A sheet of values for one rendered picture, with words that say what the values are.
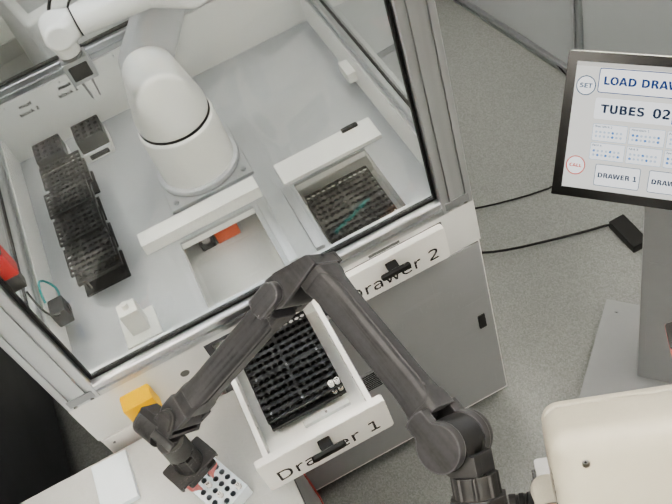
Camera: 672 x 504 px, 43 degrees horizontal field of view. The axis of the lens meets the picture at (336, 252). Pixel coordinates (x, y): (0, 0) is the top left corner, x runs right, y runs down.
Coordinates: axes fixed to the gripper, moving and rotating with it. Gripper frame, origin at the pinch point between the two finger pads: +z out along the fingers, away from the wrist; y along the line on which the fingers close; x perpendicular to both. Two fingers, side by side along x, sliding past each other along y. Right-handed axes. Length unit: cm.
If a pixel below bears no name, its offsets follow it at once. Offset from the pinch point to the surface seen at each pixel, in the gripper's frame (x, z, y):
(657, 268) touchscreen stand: 43, 21, -111
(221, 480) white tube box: 1.1, 3.4, -2.5
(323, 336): -1.8, -0.8, -41.0
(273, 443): 6.9, -0.6, -14.9
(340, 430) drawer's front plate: 20.6, -7.7, -24.0
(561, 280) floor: 1, 82, -131
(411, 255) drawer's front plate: 5, -7, -67
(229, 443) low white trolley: -6.1, 7.2, -10.1
